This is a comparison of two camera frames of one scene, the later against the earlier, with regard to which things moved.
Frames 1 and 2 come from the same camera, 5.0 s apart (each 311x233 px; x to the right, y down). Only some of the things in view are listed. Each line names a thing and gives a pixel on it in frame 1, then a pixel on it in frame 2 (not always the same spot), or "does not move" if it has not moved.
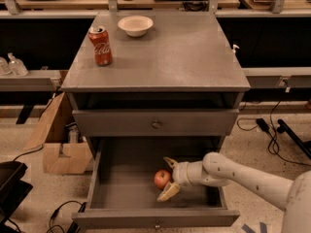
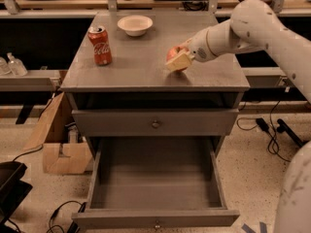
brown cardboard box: (60, 138) does not move
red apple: (161, 179) → (176, 51)
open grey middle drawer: (131, 172) does not move
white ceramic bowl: (135, 25) does not move
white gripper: (180, 175) → (198, 48)
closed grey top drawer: (155, 122) does not move
